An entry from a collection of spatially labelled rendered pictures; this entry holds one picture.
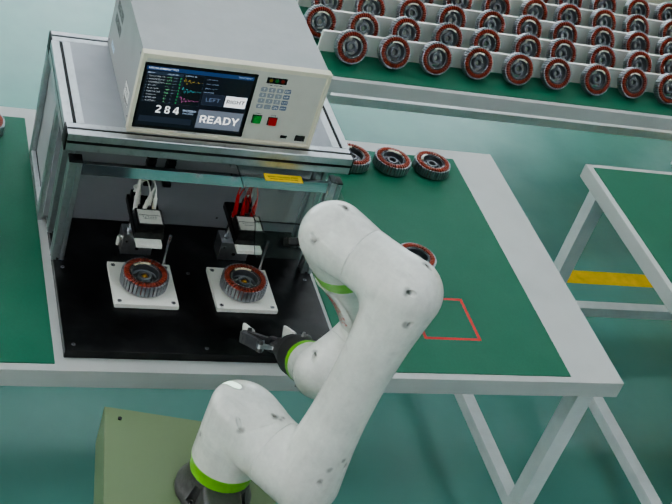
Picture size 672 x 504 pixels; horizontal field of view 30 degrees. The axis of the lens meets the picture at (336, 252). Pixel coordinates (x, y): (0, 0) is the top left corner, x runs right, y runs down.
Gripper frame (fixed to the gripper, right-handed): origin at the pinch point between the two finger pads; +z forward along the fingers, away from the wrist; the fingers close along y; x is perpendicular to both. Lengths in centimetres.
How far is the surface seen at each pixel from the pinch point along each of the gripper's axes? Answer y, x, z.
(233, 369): -5.9, -9.5, 2.7
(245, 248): -1.2, 15.9, 19.9
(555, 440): 91, -28, 17
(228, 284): -4.8, 7.2, 18.2
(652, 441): 171, -47, 81
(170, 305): -18.7, 1.8, 15.8
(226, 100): -13, 50, 11
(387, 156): 58, 39, 79
